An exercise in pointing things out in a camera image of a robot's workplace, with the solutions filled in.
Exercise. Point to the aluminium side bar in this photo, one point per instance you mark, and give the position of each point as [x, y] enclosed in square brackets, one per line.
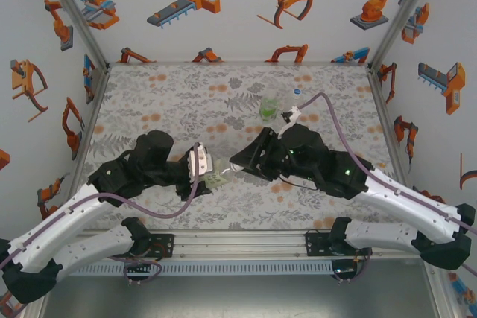
[92, 117]
[384, 109]

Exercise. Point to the aluminium corner post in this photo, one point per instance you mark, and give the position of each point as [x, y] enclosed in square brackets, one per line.
[402, 16]
[77, 16]

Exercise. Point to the thin aluminium frame bar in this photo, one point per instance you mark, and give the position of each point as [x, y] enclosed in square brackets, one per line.
[238, 63]

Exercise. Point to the grey floral tablecloth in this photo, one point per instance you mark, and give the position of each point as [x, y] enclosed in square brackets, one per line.
[130, 79]

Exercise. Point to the clear bottle green label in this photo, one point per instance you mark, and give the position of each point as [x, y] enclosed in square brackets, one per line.
[268, 109]

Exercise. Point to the aluminium frame leg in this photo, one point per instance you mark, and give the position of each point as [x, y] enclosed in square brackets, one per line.
[35, 308]
[443, 303]

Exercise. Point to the small blue bottle cap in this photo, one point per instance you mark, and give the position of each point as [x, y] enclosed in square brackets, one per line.
[297, 91]

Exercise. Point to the brushed grey metal panel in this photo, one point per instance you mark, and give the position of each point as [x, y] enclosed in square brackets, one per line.
[238, 299]

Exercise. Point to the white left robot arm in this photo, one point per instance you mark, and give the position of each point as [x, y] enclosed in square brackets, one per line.
[59, 217]

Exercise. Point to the aluminium frame rail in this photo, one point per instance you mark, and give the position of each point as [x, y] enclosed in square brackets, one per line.
[238, 245]

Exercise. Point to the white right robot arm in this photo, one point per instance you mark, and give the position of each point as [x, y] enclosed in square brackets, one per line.
[402, 199]

